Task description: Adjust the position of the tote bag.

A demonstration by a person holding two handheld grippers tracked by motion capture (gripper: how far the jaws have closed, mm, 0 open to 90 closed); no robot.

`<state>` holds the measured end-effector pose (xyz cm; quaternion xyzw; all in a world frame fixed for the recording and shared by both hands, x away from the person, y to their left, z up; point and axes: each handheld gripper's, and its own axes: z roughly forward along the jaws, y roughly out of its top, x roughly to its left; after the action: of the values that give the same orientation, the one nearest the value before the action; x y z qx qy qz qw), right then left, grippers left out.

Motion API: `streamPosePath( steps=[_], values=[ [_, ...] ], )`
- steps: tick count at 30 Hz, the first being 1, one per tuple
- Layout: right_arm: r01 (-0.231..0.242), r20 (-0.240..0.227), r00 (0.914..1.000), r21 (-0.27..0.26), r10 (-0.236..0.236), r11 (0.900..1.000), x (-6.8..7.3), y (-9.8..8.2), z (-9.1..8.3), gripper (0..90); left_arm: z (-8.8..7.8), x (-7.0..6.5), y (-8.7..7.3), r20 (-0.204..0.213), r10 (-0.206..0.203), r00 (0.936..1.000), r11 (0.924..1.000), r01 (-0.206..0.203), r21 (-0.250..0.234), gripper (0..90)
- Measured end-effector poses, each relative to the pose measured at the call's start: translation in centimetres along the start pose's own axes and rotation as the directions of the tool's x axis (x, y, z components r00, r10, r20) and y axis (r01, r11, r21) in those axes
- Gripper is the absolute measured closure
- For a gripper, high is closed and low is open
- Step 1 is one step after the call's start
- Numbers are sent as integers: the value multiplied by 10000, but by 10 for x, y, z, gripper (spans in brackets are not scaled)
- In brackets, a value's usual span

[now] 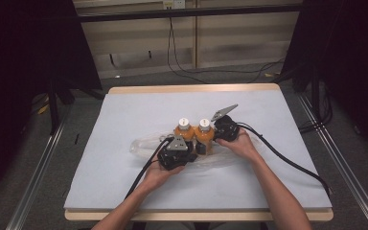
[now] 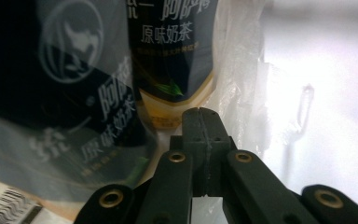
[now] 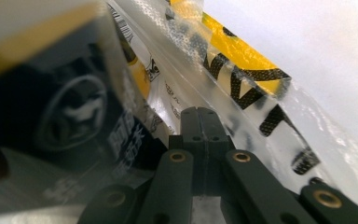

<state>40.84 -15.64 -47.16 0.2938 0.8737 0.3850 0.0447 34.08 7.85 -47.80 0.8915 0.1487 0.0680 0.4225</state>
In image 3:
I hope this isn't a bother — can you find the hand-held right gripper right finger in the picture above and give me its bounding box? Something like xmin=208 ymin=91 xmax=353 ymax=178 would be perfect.
xmin=202 ymin=106 xmax=237 ymax=198

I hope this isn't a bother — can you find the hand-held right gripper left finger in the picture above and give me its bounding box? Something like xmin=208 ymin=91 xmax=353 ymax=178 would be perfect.
xmin=168 ymin=106 xmax=207 ymax=198

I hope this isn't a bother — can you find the white printed plastic bag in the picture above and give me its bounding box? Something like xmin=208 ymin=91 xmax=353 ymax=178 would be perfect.
xmin=105 ymin=0 xmax=358 ymax=224

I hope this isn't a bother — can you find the white yellow printed packet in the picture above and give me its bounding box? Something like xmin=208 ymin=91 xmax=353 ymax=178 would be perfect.
xmin=106 ymin=3 xmax=183 ymax=138

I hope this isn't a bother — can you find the black yellow snack packet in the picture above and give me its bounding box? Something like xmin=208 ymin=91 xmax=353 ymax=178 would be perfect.
xmin=0 ymin=0 xmax=170 ymax=217

